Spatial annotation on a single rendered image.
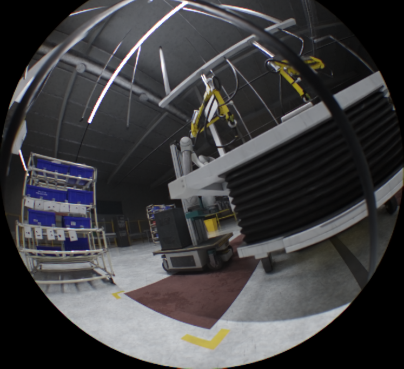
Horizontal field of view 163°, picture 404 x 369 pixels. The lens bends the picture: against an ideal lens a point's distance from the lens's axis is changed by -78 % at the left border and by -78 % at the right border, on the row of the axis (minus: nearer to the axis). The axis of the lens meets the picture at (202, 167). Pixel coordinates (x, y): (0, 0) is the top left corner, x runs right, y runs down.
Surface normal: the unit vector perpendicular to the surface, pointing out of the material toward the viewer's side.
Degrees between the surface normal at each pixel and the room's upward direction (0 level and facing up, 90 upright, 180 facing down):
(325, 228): 90
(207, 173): 90
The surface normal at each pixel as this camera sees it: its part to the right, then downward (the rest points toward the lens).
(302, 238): -0.57, -0.17
